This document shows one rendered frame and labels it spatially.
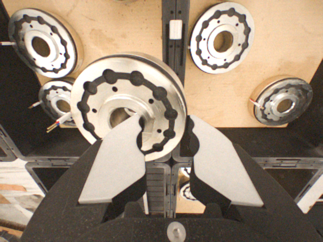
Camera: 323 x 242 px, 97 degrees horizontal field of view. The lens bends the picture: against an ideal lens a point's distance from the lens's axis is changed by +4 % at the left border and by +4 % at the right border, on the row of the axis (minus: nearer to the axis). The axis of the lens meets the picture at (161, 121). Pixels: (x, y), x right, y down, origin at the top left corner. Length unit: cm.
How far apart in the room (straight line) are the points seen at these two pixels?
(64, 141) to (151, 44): 28
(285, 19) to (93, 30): 33
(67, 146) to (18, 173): 61
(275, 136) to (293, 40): 19
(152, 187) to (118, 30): 45
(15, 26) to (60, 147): 22
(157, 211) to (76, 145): 43
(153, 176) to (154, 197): 11
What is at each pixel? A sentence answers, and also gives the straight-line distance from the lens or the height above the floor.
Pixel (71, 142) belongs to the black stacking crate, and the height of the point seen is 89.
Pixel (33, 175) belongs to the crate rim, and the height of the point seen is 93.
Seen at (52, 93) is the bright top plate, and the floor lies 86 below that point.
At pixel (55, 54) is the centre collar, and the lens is 32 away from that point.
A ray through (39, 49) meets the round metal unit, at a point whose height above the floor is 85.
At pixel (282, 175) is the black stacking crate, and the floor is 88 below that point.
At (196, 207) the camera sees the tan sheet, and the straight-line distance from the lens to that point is 64.
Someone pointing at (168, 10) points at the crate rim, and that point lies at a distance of 20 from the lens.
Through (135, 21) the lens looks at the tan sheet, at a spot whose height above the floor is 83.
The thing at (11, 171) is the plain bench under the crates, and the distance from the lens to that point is 97.
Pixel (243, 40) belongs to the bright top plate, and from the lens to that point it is 29.
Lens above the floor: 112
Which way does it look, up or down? 60 degrees down
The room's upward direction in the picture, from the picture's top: 178 degrees counter-clockwise
